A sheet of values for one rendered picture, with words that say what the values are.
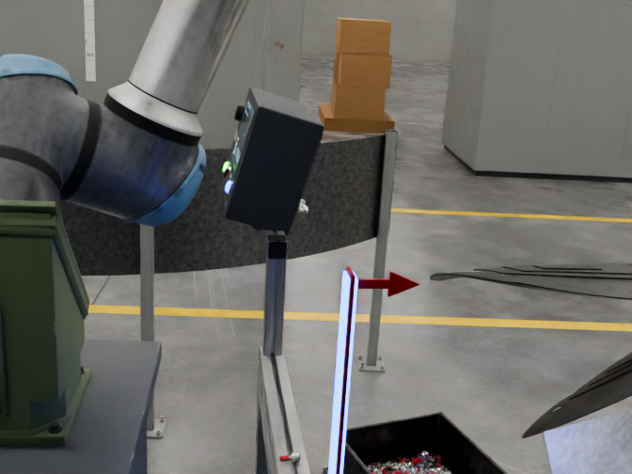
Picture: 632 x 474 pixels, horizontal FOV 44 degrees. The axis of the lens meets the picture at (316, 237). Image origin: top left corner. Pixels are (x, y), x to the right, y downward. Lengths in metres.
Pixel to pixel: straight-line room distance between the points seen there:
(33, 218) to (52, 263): 0.04
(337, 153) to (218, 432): 1.03
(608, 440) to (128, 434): 0.47
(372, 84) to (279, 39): 3.98
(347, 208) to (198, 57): 1.98
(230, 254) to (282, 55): 2.59
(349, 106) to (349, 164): 6.12
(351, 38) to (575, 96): 2.77
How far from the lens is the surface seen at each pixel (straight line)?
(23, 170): 0.81
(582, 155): 7.29
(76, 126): 0.86
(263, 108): 1.21
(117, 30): 6.82
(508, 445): 2.82
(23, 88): 0.86
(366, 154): 2.84
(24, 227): 0.71
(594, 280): 0.72
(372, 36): 8.82
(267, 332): 1.25
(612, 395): 0.95
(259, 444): 1.34
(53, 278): 0.72
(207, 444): 2.66
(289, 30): 4.98
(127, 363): 0.93
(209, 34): 0.88
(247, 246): 2.59
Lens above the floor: 1.42
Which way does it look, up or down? 17 degrees down
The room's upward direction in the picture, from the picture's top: 3 degrees clockwise
